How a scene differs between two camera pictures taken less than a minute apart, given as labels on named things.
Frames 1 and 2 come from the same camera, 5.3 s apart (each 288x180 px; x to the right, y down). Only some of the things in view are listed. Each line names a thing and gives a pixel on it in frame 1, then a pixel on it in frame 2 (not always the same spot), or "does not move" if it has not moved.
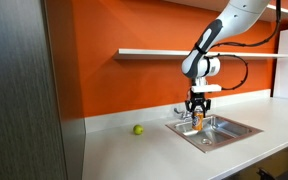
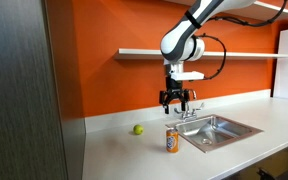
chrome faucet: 187,116 does not move
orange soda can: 198,118 → 172,140
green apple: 138,129 does not move
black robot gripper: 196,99 → 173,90
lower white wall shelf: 209,53 does not move
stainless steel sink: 216,133 does not move
